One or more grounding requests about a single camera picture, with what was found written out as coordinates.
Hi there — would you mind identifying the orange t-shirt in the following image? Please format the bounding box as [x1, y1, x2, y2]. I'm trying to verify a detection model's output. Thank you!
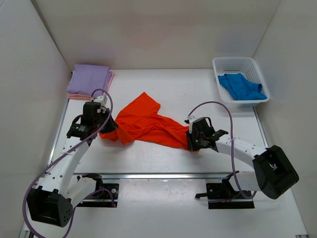
[99, 92, 189, 150]

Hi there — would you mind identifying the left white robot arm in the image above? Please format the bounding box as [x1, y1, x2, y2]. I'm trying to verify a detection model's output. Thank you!
[26, 100, 117, 228]

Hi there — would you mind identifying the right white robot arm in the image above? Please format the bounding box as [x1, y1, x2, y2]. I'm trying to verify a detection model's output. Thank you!
[185, 116, 299, 199]

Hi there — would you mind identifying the folded pink t-shirt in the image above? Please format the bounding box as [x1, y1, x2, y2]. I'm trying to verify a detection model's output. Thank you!
[67, 71, 115, 101]

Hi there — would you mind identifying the folded purple t-shirt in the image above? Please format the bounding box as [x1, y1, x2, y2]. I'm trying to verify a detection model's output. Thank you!
[67, 64, 111, 96]

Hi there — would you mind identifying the blue t-shirt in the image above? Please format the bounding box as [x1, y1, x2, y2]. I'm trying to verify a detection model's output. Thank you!
[218, 73, 267, 101]

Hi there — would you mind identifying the white plastic basket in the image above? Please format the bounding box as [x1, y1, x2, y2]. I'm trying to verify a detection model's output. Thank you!
[212, 57, 270, 108]

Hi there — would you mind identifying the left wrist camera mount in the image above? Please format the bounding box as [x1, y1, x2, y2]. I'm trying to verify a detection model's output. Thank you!
[92, 95, 107, 107]

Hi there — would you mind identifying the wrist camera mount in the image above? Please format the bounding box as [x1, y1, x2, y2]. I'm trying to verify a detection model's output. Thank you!
[184, 116, 197, 133]
[92, 95, 107, 107]

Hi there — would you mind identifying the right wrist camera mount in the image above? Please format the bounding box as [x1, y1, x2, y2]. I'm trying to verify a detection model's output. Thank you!
[184, 116, 197, 133]

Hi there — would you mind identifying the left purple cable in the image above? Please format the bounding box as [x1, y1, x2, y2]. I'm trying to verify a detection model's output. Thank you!
[22, 89, 114, 238]

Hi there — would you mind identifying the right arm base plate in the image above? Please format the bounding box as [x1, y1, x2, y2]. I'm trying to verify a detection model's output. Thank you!
[195, 173, 255, 209]

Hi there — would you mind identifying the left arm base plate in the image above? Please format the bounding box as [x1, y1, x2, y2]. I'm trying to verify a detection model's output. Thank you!
[77, 173, 119, 208]

